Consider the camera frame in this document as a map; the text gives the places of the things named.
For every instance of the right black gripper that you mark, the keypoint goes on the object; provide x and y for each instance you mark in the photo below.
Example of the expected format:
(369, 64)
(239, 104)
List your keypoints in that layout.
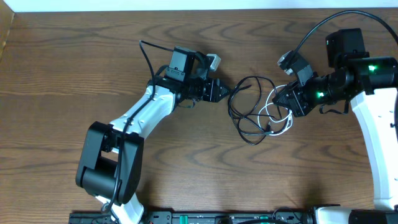
(297, 105)

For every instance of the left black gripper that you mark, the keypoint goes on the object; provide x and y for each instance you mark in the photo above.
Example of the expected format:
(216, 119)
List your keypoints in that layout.
(213, 87)

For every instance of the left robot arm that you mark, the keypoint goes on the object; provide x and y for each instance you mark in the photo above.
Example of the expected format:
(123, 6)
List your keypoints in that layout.
(110, 164)

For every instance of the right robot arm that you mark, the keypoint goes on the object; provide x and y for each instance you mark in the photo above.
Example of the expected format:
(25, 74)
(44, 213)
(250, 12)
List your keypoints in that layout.
(368, 87)

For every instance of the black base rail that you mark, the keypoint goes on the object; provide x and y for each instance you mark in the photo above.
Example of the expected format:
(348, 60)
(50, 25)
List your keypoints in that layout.
(283, 215)

